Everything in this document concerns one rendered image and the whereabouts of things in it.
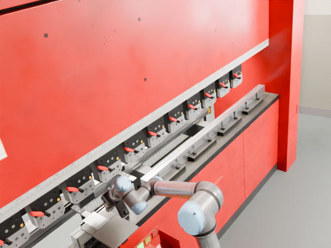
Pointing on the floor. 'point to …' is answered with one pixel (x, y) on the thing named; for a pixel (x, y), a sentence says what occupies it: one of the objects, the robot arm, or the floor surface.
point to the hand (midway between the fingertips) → (110, 210)
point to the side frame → (277, 74)
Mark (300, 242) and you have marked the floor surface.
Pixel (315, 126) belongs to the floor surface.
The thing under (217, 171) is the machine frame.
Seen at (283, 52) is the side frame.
